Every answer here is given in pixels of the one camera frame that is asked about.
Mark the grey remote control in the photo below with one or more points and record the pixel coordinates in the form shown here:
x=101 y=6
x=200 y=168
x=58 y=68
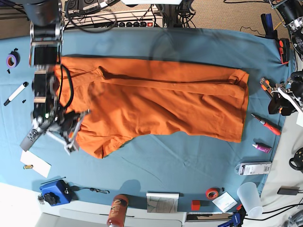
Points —
x=33 y=135

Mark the blue spring clamp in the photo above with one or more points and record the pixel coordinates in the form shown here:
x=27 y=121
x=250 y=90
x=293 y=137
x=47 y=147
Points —
x=236 y=219

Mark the grey notebook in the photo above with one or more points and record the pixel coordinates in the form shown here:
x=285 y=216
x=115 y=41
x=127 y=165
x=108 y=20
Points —
x=159 y=202

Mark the silver carabiner with strap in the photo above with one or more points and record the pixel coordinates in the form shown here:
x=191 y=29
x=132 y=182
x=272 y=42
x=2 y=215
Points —
x=76 y=188

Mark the orange drink bottle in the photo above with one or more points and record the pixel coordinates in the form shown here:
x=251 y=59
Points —
x=118 y=211

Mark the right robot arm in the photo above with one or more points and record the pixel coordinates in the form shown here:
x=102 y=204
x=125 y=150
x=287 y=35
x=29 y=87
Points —
x=46 y=32

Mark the red tape roll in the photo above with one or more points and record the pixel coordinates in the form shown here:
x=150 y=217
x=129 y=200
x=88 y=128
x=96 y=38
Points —
x=212 y=193

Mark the white paper card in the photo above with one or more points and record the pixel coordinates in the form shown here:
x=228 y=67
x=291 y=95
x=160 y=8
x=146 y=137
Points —
x=39 y=165

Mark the small red cube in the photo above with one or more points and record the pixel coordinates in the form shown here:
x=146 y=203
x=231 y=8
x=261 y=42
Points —
x=195 y=205

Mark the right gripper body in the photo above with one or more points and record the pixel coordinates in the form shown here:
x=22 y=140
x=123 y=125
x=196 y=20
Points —
x=62 y=123

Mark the blue clamp box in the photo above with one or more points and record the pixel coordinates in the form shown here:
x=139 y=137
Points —
x=56 y=193

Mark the red screwdriver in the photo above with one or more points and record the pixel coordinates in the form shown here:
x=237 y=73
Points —
x=266 y=124

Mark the orange t-shirt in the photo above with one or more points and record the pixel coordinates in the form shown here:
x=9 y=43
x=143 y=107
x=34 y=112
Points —
x=132 y=97

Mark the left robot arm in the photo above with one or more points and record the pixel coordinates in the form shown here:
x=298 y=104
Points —
x=292 y=13

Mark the black and white marker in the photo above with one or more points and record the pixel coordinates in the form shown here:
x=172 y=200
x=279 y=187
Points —
x=16 y=93

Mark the white square card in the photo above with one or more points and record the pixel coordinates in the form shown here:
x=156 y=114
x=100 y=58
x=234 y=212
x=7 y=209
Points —
x=224 y=202

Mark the blue-grey table cloth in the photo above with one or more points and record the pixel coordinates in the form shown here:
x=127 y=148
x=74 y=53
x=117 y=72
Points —
x=180 y=163

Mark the blue black clamp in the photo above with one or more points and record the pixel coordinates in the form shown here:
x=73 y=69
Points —
x=267 y=23

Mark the small yellow battery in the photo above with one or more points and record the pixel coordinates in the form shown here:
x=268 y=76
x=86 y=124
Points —
x=28 y=167

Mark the black power adapter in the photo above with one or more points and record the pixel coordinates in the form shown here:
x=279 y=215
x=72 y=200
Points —
x=286 y=190

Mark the purple tape roll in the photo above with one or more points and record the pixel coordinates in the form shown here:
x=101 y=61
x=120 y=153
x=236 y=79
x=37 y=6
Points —
x=13 y=59

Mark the purple glue tube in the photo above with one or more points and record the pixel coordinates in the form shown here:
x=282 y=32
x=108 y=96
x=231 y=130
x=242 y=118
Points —
x=262 y=148

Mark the orange black utility knife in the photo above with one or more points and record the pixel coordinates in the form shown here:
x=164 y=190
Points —
x=266 y=86

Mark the orange black clamp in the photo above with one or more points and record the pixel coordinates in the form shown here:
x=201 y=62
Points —
x=284 y=50

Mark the translucent plastic cup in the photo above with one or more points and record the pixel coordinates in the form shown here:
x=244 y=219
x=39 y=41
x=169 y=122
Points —
x=250 y=199

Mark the power strip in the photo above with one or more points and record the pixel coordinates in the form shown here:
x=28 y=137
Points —
x=144 y=23

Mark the plastic blister pack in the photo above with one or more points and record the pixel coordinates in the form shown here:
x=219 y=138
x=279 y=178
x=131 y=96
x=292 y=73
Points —
x=253 y=168

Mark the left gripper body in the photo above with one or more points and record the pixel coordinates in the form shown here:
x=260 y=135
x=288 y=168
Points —
x=295 y=84

